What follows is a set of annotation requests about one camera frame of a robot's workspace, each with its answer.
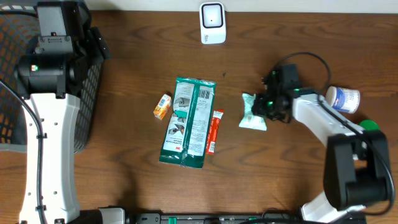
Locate light green wipes pack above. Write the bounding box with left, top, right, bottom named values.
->
left=239, top=93, right=267, bottom=131

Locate red stick packet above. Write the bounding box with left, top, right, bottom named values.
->
left=205, top=110, right=224, bottom=154

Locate white blue label tub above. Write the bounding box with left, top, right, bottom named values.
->
left=325, top=86, right=361, bottom=114

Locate green 3M glove package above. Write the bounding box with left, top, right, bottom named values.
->
left=159, top=77, right=216, bottom=169

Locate green lid jar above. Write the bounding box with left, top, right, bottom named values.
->
left=359, top=119, right=380, bottom=131

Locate orange small box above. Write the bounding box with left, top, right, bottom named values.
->
left=153, top=94, right=172, bottom=120

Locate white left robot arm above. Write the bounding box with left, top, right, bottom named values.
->
left=15, top=1, right=110, bottom=223

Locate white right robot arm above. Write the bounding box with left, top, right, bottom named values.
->
left=252, top=64, right=396, bottom=223

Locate white barcode scanner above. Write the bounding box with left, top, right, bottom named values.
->
left=199, top=2, right=226, bottom=45

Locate grey plastic basket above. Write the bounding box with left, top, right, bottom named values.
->
left=1, top=1, right=110, bottom=152

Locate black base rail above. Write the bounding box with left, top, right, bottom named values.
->
left=134, top=212, right=368, bottom=224

